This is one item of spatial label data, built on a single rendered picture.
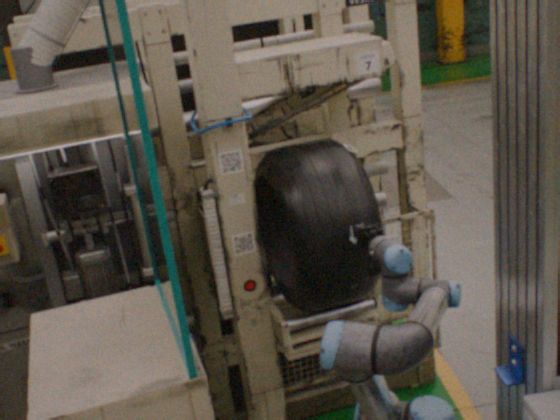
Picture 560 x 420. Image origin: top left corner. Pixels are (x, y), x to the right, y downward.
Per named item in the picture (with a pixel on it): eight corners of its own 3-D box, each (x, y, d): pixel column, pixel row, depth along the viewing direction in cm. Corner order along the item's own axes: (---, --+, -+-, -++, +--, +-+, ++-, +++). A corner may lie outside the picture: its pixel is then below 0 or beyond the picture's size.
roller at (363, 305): (282, 327, 255) (286, 335, 251) (281, 317, 252) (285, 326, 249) (372, 303, 263) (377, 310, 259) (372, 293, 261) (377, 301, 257)
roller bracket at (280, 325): (284, 348, 248) (280, 323, 244) (253, 300, 284) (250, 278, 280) (293, 345, 248) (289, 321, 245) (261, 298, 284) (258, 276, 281)
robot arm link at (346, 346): (411, 453, 198) (372, 361, 159) (359, 444, 204) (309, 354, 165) (418, 412, 205) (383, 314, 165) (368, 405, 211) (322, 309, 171)
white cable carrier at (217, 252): (224, 319, 251) (202, 191, 234) (221, 313, 256) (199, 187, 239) (236, 316, 252) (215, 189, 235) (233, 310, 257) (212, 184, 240)
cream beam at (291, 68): (230, 106, 254) (224, 65, 248) (215, 95, 276) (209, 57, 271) (387, 77, 268) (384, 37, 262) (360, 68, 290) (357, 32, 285)
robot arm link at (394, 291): (417, 315, 199) (416, 278, 196) (378, 312, 203) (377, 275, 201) (423, 305, 206) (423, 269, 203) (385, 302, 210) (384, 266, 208)
